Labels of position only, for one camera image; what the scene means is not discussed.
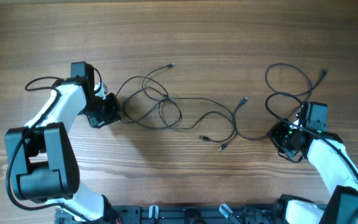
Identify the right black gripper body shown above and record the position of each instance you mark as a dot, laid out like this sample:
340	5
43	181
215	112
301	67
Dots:
283	135

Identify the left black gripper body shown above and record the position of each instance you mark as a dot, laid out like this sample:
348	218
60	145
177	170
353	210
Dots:
100	111

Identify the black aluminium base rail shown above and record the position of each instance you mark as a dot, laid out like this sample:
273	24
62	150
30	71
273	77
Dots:
248	214

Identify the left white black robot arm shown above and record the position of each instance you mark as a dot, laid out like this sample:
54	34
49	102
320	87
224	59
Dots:
42	168

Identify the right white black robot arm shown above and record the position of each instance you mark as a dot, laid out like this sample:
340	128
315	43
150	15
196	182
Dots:
309	139

